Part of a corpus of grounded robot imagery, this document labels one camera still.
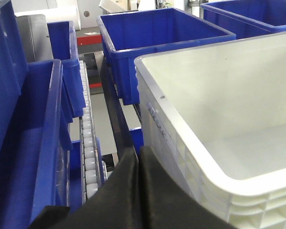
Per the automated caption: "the white plastic Totelife tote bin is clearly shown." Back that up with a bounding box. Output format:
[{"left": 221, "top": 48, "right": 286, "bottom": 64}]
[{"left": 134, "top": 32, "right": 286, "bottom": 229}]

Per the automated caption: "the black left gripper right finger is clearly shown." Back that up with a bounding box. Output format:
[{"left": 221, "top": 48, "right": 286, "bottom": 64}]
[{"left": 139, "top": 146, "right": 233, "bottom": 229}]

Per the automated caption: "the blue bin behind tote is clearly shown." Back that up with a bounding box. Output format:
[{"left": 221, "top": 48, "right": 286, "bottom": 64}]
[{"left": 97, "top": 8, "right": 236, "bottom": 105}]

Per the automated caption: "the blue bin destination left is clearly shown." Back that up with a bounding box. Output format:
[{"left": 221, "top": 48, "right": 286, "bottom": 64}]
[{"left": 0, "top": 0, "right": 85, "bottom": 229}]

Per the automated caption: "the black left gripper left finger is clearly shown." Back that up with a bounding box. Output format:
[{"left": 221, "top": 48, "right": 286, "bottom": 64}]
[{"left": 29, "top": 150, "right": 140, "bottom": 229}]

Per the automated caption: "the destination left roller track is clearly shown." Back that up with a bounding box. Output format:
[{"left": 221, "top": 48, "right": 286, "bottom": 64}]
[{"left": 79, "top": 60, "right": 107, "bottom": 204}]

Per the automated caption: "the blue bin far back right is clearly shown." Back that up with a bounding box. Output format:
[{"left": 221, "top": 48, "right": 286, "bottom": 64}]
[{"left": 201, "top": 0, "right": 286, "bottom": 39}]

